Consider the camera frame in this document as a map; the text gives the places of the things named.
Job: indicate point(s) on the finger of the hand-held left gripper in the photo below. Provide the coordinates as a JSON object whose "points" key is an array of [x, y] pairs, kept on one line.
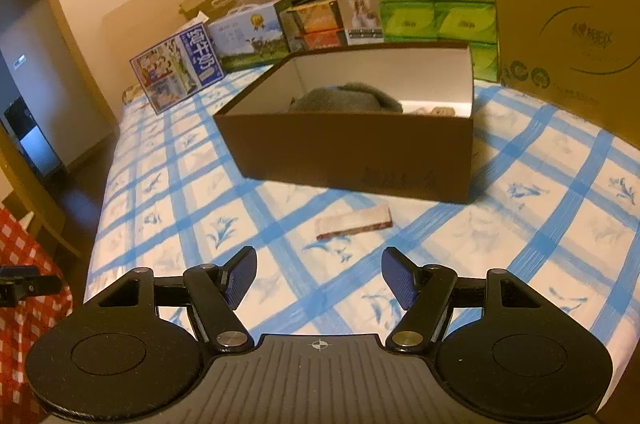
{"points": [[35, 289], [17, 272]]}

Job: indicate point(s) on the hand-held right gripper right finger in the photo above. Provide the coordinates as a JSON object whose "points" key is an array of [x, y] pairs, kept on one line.
{"points": [[400, 276]]}

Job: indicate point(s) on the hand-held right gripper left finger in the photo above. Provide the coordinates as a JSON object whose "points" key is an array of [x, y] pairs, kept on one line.
{"points": [[240, 276]]}

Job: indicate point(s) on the brown cardboard box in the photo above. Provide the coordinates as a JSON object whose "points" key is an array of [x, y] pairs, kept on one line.
{"points": [[350, 154]]}

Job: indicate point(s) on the beige sock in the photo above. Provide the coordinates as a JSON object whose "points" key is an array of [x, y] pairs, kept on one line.
{"points": [[440, 110]]}

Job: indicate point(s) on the grey cloth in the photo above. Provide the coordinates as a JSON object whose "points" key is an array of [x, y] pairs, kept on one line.
{"points": [[345, 99]]}

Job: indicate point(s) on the red checked cloth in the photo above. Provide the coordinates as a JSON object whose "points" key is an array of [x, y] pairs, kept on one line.
{"points": [[20, 244]]}

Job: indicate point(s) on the wooden side furniture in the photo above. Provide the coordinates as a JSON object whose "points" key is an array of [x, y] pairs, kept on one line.
{"points": [[50, 214]]}

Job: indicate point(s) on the blue checked bedsheet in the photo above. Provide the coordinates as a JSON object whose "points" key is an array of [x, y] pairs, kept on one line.
{"points": [[525, 229]]}

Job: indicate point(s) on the dark monitor screen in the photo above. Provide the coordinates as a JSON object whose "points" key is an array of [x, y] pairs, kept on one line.
{"points": [[27, 139]]}

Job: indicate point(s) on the beige patterned cloth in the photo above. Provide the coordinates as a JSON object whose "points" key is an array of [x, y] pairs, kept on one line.
{"points": [[132, 95]]}

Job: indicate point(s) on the blue printed milk carton box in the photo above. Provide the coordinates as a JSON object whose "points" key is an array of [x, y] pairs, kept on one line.
{"points": [[170, 64]]}

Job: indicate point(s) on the white green milk carton box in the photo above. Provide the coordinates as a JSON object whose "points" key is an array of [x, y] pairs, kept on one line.
{"points": [[245, 34]]}

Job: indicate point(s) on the white photo printed box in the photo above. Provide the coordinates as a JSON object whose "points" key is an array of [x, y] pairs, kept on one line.
{"points": [[362, 16]]}

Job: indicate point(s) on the orange printed box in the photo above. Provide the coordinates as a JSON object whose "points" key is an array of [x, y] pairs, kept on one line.
{"points": [[315, 24]]}

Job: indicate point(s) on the stack of green tissue packs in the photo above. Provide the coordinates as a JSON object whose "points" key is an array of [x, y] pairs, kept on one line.
{"points": [[430, 4]]}

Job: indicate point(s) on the large tan cardboard box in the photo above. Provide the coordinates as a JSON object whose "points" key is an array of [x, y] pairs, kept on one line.
{"points": [[565, 29]]}

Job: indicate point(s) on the white wall switch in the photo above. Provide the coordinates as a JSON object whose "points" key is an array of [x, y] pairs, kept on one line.
{"points": [[19, 61]]}

